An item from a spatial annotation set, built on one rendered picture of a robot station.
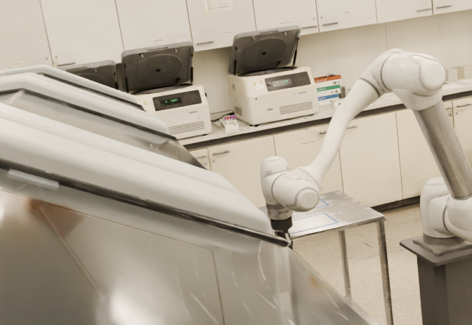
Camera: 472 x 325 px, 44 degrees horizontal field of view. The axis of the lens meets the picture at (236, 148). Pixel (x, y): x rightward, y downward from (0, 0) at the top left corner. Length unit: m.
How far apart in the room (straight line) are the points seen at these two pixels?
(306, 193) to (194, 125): 2.55
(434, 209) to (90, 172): 1.83
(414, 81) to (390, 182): 3.01
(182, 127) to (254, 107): 0.55
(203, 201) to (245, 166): 3.69
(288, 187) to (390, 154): 3.07
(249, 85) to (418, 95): 2.54
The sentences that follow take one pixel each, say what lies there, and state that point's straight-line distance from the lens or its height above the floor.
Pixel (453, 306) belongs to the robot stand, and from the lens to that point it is 2.53.
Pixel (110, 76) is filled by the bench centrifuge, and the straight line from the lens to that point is 4.44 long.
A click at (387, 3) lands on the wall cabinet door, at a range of 5.08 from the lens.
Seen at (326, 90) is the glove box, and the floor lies 1.01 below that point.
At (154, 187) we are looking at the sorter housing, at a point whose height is 1.50.
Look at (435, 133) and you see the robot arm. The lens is 2.08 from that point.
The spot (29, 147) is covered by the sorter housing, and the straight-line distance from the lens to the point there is 0.68.
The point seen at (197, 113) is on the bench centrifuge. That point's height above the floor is 1.08.
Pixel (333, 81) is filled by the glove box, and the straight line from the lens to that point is 5.00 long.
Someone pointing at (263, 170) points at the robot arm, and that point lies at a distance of 1.97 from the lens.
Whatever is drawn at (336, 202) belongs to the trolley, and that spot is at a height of 0.82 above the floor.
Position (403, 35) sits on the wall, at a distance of 5.55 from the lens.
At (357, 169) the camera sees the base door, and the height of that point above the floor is 0.41.
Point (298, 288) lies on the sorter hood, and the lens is 0.57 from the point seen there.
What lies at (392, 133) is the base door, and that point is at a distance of 4.84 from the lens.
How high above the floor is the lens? 1.68
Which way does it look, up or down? 12 degrees down
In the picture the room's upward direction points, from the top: 8 degrees counter-clockwise
